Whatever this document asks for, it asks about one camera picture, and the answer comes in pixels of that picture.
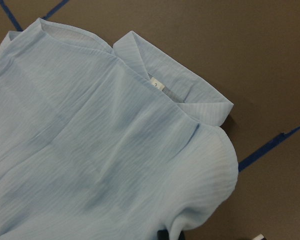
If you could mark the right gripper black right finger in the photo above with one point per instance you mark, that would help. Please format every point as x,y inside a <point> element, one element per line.
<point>258,236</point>

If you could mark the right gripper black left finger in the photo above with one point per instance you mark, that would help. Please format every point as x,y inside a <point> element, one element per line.
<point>163,234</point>

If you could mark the light blue button shirt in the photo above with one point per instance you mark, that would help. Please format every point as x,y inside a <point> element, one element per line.
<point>101,142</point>

